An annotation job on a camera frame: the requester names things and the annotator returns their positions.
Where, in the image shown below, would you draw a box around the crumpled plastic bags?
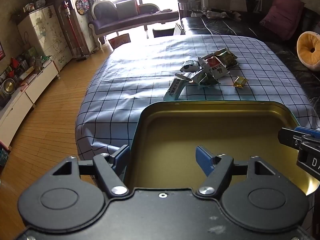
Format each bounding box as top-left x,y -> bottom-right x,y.
201,7 -> 242,22

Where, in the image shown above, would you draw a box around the green and white snack packet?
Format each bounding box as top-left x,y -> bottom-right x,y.
197,74 -> 221,87

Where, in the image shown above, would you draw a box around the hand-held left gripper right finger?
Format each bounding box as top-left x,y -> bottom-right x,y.
196,145 -> 277,197

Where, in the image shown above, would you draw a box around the purple chaise lounge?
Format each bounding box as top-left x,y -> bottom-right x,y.
88,0 -> 180,48

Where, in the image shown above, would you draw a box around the round colourful dartboard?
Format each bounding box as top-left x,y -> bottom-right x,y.
74,0 -> 90,14

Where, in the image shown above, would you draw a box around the red and white snack packet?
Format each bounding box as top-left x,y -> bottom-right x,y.
206,55 -> 230,75

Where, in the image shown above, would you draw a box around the white cabinet with drawings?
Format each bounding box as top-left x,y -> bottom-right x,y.
17,4 -> 73,72

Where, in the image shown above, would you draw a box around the small gold candy packet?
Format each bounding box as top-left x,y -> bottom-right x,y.
233,77 -> 250,88

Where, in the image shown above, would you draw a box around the white paper bag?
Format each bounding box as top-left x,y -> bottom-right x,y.
229,0 -> 248,12

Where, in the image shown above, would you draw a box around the blue checkered tablecloth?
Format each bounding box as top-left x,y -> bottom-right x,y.
75,34 -> 320,180

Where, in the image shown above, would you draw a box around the teal and gold metal tin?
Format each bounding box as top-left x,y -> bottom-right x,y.
124,101 -> 317,197

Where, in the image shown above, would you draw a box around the cluttered shelf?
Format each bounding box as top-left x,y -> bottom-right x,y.
176,0 -> 202,18

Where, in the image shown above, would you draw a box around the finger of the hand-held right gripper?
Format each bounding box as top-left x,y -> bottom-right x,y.
278,127 -> 304,150
294,126 -> 320,138

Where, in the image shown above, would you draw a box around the magenta pillow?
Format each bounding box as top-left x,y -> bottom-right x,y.
260,0 -> 305,40

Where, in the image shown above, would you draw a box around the white and navy snack packet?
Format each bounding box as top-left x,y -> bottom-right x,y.
180,60 -> 200,72

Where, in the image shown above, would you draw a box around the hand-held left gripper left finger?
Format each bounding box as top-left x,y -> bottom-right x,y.
51,144 -> 130,198

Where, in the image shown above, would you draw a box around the grey cushion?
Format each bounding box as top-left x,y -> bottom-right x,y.
115,0 -> 139,20

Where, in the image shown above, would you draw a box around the red stick vacuum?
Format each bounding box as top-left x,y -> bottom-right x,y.
60,1 -> 88,62

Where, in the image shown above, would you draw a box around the black leather sofa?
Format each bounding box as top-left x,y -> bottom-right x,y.
180,7 -> 320,120

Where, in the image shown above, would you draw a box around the long grey snack packet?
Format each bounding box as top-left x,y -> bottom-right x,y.
164,76 -> 192,102

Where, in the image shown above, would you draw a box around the yellow-green snack packet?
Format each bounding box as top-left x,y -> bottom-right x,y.
215,48 -> 238,68

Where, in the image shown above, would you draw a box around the metal bowl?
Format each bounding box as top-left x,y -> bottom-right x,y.
1,78 -> 16,93

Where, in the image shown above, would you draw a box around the orange and white donut cushion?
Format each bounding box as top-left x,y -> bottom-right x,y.
297,31 -> 320,73

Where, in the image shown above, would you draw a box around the low white console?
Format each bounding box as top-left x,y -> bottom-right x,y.
0,61 -> 60,150

